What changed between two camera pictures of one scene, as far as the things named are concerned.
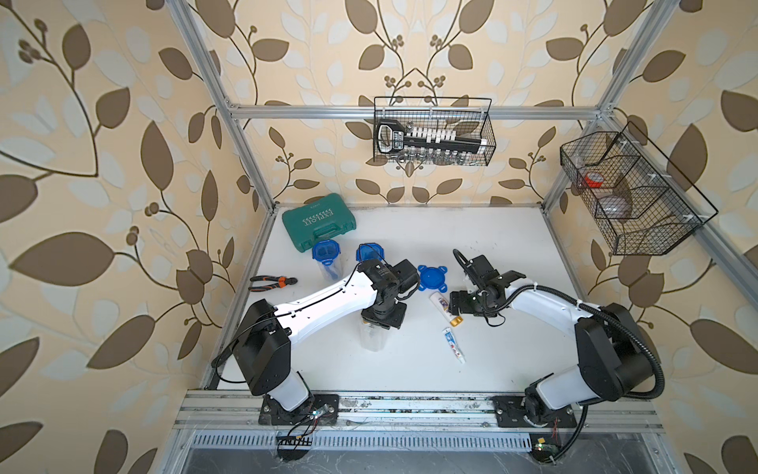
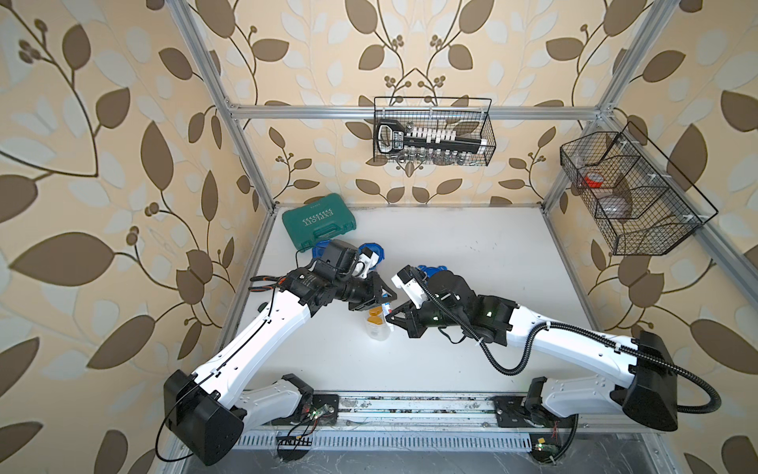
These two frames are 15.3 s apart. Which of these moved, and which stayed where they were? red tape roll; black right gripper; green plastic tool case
Moved: black right gripper
Stayed: red tape roll; green plastic tool case
